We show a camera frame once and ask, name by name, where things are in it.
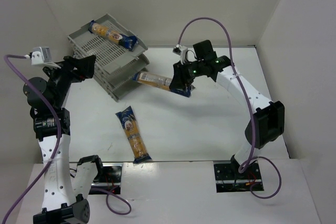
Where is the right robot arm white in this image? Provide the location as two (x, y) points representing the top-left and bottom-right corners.
(70, 38), (285, 173)

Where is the spaghetti bag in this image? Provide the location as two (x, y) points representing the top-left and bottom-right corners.
(88, 20), (138, 51)
(116, 106), (152, 164)
(132, 71), (195, 98)

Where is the grey three-tier tray shelf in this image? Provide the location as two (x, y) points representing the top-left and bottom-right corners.
(68, 23), (150, 101)

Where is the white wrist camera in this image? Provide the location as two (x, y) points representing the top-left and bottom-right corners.
(24, 47), (53, 67)
(173, 44), (188, 64)

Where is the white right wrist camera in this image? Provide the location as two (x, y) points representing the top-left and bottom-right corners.
(173, 44), (188, 64)

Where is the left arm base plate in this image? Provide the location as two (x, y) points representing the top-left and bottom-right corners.
(91, 163), (123, 195)

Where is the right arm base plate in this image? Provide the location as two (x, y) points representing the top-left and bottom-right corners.
(213, 161), (264, 193)

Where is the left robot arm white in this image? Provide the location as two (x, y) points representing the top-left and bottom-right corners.
(23, 56), (102, 223)

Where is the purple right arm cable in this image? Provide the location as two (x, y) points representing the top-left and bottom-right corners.
(177, 17), (283, 199)

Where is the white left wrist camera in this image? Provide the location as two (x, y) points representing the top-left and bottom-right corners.
(24, 47), (53, 67)

